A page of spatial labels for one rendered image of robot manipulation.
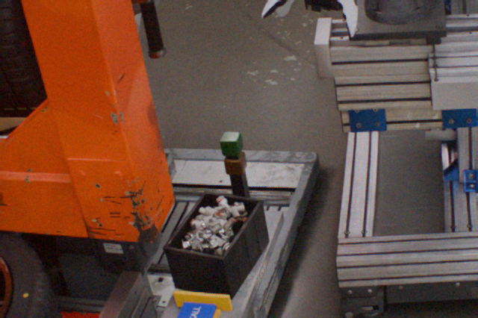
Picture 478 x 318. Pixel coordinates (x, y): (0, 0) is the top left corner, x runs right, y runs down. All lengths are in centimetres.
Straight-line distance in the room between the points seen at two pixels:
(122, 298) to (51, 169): 33
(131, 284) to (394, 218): 74
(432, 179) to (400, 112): 40
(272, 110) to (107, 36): 167
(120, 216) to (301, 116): 144
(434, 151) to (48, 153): 119
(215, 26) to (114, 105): 225
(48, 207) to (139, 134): 29
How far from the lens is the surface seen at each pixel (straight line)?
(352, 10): 155
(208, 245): 200
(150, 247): 245
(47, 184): 210
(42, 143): 206
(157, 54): 229
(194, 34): 408
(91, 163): 200
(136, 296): 221
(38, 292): 208
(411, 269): 241
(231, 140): 209
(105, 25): 184
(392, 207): 258
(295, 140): 327
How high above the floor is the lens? 178
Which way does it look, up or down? 34 degrees down
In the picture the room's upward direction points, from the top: 11 degrees counter-clockwise
